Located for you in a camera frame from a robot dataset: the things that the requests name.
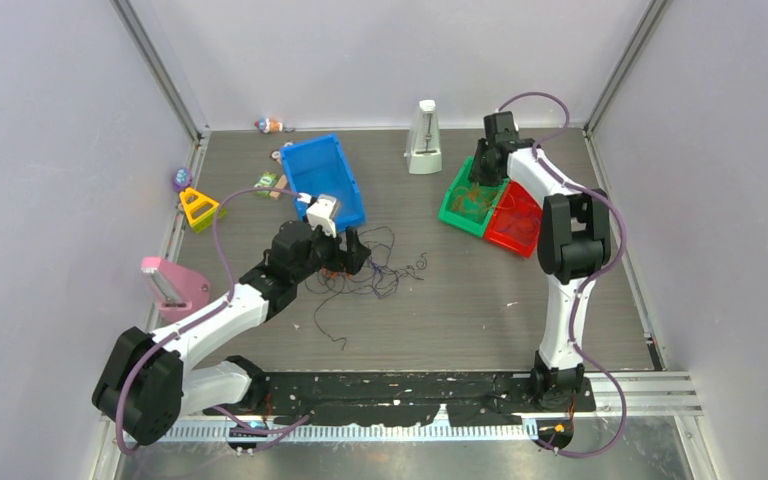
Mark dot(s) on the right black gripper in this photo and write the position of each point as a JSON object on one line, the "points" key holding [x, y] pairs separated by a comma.
{"points": [[476, 173]]}

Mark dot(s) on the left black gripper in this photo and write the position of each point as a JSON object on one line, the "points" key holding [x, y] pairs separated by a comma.
{"points": [[348, 260]]}

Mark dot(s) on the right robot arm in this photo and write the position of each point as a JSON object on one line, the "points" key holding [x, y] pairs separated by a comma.
{"points": [[574, 243]]}

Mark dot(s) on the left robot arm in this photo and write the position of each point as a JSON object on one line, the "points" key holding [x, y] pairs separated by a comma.
{"points": [[151, 378]]}

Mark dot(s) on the green plastic bin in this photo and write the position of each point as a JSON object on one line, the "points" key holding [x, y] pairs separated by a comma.
{"points": [[469, 206]]}

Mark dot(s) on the white metronome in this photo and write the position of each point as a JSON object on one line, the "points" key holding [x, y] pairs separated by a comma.
{"points": [[423, 151]]}

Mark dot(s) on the red plastic bin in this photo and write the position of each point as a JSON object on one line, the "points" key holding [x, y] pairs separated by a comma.
{"points": [[515, 222]]}

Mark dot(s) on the blue plastic bin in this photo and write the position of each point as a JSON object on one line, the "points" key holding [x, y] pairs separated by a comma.
{"points": [[319, 166]]}

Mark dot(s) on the wooden block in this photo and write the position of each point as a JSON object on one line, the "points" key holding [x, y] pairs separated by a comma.
{"points": [[280, 186]]}

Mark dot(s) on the green toy block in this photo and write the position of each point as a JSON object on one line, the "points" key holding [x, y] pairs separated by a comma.
{"points": [[264, 184]]}

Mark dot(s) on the small round toy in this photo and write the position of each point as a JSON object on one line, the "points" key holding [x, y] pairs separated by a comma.
{"points": [[276, 155]]}

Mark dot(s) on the small figurine toy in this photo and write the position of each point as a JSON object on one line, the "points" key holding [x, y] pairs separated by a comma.
{"points": [[267, 125]]}

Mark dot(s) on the yellow triangle toy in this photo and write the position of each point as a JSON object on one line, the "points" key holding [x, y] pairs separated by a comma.
{"points": [[200, 209]]}

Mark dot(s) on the pink stand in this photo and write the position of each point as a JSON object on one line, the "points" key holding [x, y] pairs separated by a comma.
{"points": [[177, 291]]}

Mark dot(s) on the purple round toy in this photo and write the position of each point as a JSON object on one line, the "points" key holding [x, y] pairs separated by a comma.
{"points": [[181, 179]]}

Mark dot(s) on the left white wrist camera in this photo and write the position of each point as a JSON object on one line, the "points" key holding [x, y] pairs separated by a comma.
{"points": [[320, 211]]}

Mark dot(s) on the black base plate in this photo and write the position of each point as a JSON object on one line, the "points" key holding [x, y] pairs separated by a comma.
{"points": [[404, 399]]}

